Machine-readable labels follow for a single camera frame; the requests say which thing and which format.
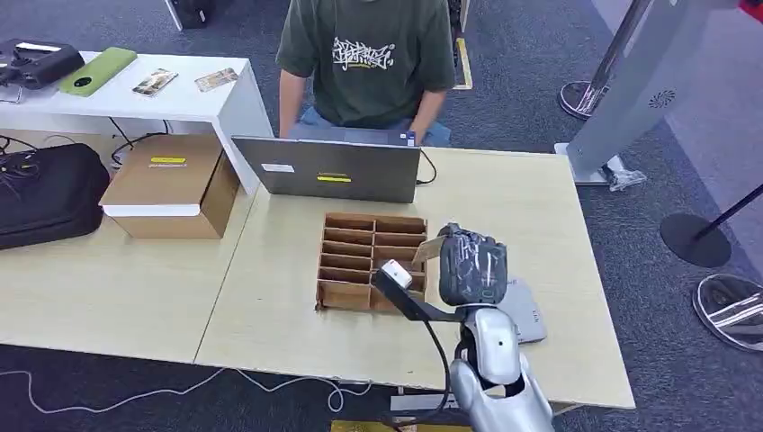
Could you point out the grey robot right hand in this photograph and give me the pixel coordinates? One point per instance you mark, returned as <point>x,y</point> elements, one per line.
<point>474,268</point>

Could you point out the tan card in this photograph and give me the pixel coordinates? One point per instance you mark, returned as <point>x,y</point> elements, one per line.
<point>428,250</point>

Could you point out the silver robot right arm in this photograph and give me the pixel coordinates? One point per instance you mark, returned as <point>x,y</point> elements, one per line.
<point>498,369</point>

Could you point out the wooden compartment card box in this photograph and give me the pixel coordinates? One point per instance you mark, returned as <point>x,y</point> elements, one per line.
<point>351,262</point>

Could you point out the grey laptop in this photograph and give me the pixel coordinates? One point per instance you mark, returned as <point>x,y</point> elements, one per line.
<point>331,170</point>

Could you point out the clear plastic wrap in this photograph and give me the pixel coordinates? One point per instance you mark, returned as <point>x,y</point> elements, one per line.
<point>627,179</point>

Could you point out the yellow floor plate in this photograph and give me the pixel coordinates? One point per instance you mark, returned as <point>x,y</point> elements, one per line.
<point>363,427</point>

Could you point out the yellow bordered floor mat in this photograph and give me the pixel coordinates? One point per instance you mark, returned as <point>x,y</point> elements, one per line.
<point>464,65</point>

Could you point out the black stanchion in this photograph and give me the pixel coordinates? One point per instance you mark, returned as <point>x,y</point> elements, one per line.
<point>694,240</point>

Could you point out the person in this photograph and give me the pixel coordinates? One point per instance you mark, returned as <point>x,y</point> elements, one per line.
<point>366,65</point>

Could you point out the grey standing panel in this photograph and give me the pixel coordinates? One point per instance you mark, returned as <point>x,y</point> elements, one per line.
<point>644,89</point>

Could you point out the chrome round base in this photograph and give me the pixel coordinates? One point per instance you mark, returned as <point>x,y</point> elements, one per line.
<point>730,311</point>

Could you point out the brown cardboard box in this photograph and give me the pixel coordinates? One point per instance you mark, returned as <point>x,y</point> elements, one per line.
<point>170,182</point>

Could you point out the printed card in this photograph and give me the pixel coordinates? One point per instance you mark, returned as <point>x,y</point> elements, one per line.
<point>216,79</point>
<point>155,82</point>

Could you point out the white side table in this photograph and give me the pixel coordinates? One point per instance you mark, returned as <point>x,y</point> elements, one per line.
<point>179,98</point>

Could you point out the black box on floor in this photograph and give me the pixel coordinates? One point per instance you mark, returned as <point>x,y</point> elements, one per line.
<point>192,12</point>

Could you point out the red object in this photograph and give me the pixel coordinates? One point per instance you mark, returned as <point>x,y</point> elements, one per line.
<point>753,7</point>

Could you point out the green case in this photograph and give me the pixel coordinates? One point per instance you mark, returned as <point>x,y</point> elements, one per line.
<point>97,71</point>

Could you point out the black bag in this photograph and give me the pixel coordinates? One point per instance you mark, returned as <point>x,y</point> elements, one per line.
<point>50,197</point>

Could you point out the black device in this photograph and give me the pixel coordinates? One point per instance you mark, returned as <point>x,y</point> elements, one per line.
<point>39,61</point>

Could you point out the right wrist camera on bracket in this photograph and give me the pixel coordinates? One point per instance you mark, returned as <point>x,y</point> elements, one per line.
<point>405,292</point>

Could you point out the chrome stanchion post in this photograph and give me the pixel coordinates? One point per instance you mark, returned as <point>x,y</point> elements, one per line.
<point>602,71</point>

